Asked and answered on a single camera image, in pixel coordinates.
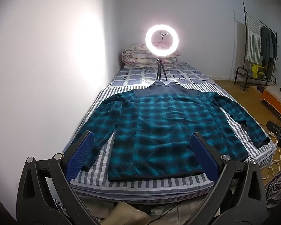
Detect striped hanging towel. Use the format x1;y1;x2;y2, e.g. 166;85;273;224
246;13;263;62

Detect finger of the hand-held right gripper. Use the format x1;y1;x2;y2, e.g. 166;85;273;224
266;121;281;137

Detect teal plaid fleece jacket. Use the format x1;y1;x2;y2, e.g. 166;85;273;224
81;81;271;182

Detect grey striped garment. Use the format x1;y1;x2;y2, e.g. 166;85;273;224
265;175;281;210

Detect person's beige trousers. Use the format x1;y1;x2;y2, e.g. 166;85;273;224
103;202;223;225

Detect pale floor cable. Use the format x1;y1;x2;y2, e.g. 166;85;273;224
266;145;281;180

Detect blue checked bed sheet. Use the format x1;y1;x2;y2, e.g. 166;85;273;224
110;62;217;89

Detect folded floral quilt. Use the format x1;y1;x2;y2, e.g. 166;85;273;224
121;43;181;69

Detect blue white striped quilt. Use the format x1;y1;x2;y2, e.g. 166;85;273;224
69;83;277;203

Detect yellow box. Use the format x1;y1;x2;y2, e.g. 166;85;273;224
251;63;266;78

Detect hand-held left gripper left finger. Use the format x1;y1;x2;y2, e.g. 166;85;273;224
16;130;101;225

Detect orange mattress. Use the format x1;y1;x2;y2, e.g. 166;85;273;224
260;84;281;118

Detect black tripod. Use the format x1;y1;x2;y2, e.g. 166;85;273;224
156;57;168;81

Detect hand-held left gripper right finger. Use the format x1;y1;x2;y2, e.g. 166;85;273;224
190;132;267;225

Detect black metal clothes rack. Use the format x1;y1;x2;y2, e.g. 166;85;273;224
234;2;278;92

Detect black ring light cable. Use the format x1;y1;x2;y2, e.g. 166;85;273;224
140;70;216;85

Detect dark hanging clothes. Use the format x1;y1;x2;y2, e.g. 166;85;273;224
260;26;278;80

